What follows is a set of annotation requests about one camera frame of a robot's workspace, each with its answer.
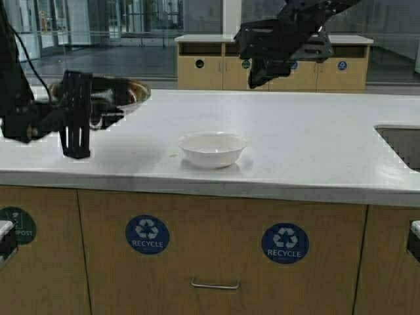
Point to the blue recycle sticker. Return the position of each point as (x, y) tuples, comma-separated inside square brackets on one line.
[(285, 243), (147, 235)]

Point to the steel sink basin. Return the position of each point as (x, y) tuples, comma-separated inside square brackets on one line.
[(404, 141)]

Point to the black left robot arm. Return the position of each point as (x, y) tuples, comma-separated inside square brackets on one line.
[(14, 83)]

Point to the metal drawer handle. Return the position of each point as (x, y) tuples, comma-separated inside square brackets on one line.
[(194, 282)]

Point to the wooden island cabinet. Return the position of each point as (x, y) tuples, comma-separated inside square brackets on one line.
[(81, 263)]

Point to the black object right edge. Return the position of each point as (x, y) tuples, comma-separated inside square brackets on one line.
[(413, 240)]

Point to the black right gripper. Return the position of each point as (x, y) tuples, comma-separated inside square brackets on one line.
[(296, 34)]

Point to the white serving bowl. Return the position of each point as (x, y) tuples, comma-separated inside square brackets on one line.
[(212, 150)]

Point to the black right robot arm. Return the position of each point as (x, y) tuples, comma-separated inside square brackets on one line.
[(271, 45)]

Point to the blue recycle sticker right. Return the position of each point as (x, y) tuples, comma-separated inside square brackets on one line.
[(285, 243)]

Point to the blue recycle sticker left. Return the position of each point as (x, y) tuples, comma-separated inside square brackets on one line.
[(147, 235)]

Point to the green compost sticker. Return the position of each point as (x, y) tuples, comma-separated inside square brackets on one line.
[(25, 226)]

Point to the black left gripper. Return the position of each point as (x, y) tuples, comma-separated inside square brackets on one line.
[(25, 120)]

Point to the background wooden bin cabinet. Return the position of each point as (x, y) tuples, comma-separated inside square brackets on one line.
[(211, 62)]

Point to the steel frying pan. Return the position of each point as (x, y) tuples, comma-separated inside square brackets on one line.
[(110, 89)]

